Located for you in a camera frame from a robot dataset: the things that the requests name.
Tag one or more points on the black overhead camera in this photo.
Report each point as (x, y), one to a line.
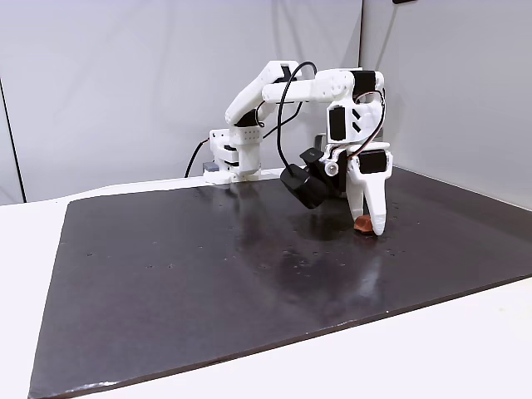
(405, 1)

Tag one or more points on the black table mat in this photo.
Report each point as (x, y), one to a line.
(187, 282)

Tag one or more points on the red cube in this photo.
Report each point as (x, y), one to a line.
(363, 224)

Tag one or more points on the black webcam with clip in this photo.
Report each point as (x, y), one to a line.
(307, 189)

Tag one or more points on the grey table clamp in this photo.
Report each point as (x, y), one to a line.
(211, 167)

